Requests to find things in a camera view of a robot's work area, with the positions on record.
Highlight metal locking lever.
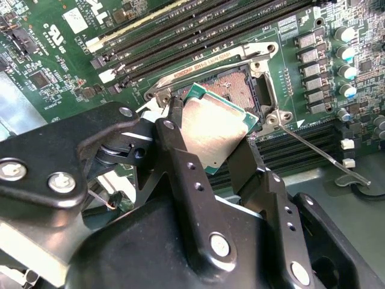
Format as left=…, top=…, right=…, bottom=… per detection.
left=278, top=118, right=373, bottom=187

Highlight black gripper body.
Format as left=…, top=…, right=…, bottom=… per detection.
left=64, top=192, right=289, bottom=289

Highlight silver green CPU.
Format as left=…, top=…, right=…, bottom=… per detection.
left=180, top=81, right=260, bottom=176

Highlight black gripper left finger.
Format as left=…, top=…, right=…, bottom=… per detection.
left=0, top=98, right=240, bottom=273

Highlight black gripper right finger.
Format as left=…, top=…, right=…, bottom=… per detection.
left=227, top=138, right=385, bottom=289

